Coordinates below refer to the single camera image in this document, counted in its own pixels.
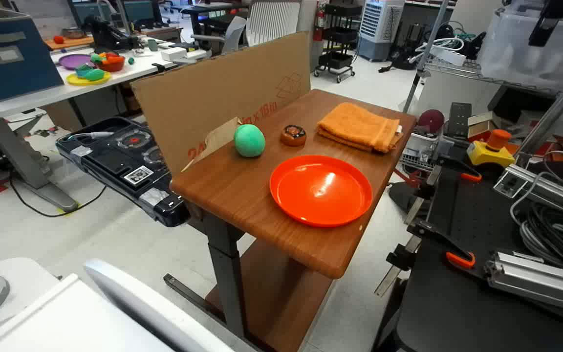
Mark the green round toy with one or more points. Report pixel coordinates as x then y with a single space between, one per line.
250 141

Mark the red plastic plate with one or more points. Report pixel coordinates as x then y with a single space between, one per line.
320 190

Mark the yellow plate with green toy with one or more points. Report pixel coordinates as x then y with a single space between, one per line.
89 76

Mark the purple plate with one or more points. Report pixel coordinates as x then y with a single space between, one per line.
74 60

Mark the wooden desk with metal leg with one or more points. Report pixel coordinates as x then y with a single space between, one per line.
285 225

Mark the small round brown tin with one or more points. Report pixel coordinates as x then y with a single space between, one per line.
295 135

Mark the folded orange cloth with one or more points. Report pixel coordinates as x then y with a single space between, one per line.
361 127

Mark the large cardboard sheet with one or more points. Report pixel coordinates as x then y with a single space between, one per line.
183 105

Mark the maroon round object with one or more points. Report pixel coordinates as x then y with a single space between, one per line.
431 121

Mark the black metal cart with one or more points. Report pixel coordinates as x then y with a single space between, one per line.
338 29

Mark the black open equipment case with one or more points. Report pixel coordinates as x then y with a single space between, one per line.
125 154

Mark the white air cooler unit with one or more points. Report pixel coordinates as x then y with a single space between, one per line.
379 27

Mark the red bowl with toys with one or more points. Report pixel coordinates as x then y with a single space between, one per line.
109 60

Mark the yellow and orange tool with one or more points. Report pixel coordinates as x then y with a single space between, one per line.
494 148

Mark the white side table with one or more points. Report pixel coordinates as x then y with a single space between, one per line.
29 162

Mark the translucent plastic bin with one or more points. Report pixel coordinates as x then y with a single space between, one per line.
525 43

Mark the white plastic furniture foreground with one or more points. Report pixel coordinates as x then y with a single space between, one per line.
48 313

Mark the silver aluminium extrusion bar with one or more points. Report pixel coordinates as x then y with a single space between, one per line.
527 278

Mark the blue storage box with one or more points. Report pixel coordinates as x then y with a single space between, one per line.
25 59

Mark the orange handled black clamp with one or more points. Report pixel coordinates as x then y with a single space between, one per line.
455 254

